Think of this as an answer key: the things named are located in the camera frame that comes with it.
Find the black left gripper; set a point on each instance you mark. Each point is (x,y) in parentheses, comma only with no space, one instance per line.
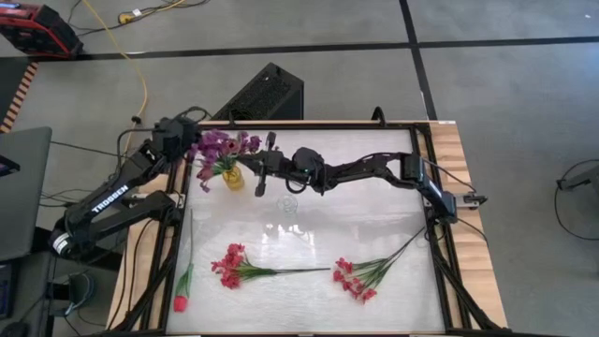
(175,136)

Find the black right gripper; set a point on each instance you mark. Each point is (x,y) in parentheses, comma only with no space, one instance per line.
(278,166)

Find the amber glass vase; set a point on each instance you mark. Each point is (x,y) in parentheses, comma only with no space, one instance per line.
(233,180)

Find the purple artificial flower bunch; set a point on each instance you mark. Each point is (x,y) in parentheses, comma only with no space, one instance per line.
(213,142)

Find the red artificial flower bunch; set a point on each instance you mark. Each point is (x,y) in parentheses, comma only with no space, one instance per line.
(231,271)
(353,281)

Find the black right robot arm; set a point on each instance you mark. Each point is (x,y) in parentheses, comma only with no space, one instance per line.
(355,171)

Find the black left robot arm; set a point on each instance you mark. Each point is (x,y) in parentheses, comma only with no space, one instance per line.
(110,199)

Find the clear glass vase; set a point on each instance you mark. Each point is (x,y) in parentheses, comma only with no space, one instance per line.
(287,204)

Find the black mesh computer case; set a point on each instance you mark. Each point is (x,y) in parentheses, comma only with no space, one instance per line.
(267,93)

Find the yellow plug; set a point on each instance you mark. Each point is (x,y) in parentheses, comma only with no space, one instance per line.
(124,18)

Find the dark gray monitor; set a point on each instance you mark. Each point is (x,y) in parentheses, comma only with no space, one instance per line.
(25,196)

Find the black mat with orange stripes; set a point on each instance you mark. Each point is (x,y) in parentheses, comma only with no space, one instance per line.
(18,96)

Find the red and black case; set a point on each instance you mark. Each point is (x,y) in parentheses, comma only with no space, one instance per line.
(42,33)

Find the gray stand foot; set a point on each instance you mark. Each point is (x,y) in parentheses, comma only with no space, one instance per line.
(582,179)

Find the black arched bracket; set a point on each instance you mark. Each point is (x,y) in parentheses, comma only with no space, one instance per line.
(378,108)

